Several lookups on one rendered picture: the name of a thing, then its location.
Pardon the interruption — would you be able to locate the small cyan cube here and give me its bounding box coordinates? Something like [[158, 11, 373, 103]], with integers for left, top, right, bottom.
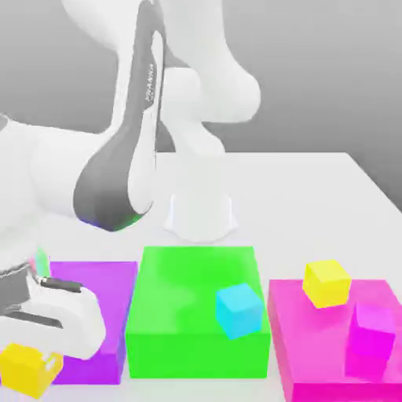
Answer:
[[215, 282, 265, 341]]

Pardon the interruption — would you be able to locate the large green box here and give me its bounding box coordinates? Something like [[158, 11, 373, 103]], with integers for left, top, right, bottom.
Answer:
[[124, 245, 272, 380]]

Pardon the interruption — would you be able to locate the small magenta cube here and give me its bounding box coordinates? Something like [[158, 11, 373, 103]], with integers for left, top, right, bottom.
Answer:
[[344, 301, 397, 382]]

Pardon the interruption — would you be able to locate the small orange-yellow cube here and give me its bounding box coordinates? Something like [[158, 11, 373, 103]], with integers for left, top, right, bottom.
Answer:
[[0, 342, 64, 400]]

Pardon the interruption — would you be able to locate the large pink box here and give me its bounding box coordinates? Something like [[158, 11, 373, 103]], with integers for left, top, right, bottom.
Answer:
[[267, 278, 402, 402]]

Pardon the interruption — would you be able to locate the small yellow cube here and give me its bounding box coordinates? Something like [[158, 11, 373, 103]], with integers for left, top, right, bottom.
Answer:
[[301, 259, 353, 309]]

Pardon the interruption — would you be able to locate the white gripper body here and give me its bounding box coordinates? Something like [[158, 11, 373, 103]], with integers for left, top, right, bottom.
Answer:
[[0, 283, 107, 361]]

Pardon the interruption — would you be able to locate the large purple box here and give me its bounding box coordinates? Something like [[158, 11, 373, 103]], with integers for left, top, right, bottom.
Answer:
[[49, 261, 139, 386]]

